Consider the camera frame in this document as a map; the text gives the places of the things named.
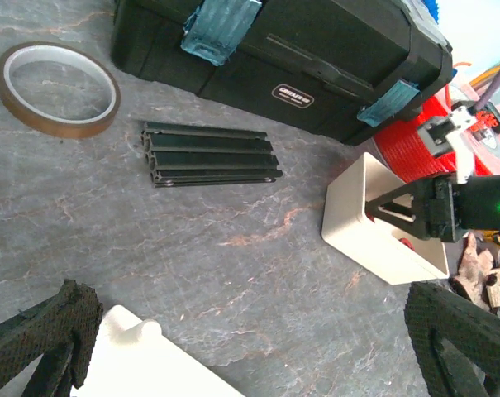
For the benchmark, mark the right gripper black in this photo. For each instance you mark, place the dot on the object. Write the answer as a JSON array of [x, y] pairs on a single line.
[[440, 208]]

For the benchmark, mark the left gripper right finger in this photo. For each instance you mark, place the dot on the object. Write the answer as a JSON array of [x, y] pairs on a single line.
[[456, 343]]

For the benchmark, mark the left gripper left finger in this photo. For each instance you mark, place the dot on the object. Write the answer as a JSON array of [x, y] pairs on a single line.
[[60, 332]]

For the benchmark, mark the black aluminium extrusion block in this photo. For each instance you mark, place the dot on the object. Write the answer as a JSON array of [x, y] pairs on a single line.
[[189, 155]]

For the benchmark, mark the red spring in tray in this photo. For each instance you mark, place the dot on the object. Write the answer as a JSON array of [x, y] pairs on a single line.
[[406, 243]]

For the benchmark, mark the white spring tray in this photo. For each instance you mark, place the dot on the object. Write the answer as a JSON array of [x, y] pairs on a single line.
[[373, 243]]

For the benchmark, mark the red filament spool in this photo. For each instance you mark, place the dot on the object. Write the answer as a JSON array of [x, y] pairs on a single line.
[[412, 151]]

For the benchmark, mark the black toolbox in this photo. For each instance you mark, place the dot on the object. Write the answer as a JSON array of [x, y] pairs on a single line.
[[342, 69]]

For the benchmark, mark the brown tape roll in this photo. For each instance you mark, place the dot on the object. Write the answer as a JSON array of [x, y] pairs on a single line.
[[56, 90]]

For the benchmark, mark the white peg base plate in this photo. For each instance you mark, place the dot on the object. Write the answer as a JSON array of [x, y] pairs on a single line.
[[131, 357]]

